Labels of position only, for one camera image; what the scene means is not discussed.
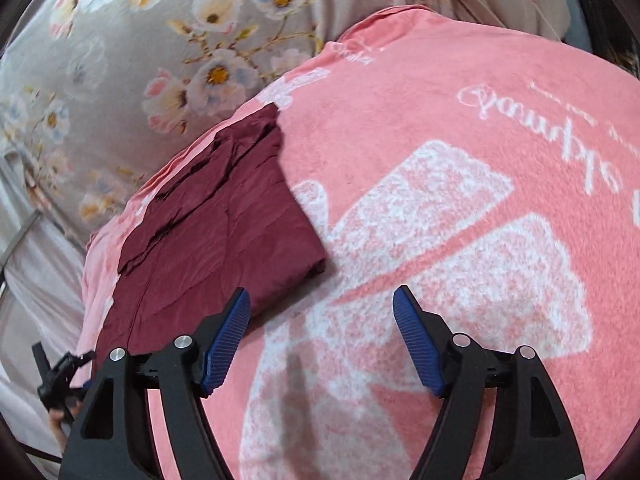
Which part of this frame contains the maroon puffer jacket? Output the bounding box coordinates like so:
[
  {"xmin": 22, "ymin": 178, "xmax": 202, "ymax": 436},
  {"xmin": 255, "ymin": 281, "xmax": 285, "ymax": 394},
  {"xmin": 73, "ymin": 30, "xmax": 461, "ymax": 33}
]
[{"xmin": 96, "ymin": 104, "xmax": 328, "ymax": 362}]

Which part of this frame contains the person's left hand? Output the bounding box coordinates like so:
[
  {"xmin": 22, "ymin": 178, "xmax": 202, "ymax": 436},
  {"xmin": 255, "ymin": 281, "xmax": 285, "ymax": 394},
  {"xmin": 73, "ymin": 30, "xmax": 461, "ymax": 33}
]
[{"xmin": 48, "ymin": 408, "xmax": 70, "ymax": 453}]

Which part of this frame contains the pink printed blanket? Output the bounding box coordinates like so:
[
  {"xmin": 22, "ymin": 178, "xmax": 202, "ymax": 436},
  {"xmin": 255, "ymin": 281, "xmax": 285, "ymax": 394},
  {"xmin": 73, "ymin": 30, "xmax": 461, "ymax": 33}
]
[{"xmin": 79, "ymin": 6, "xmax": 639, "ymax": 479}]

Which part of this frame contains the grey floral bed sheet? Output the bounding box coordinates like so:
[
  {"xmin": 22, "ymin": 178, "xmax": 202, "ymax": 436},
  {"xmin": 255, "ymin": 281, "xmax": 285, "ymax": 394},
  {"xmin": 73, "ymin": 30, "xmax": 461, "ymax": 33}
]
[{"xmin": 0, "ymin": 0, "xmax": 574, "ymax": 461}]

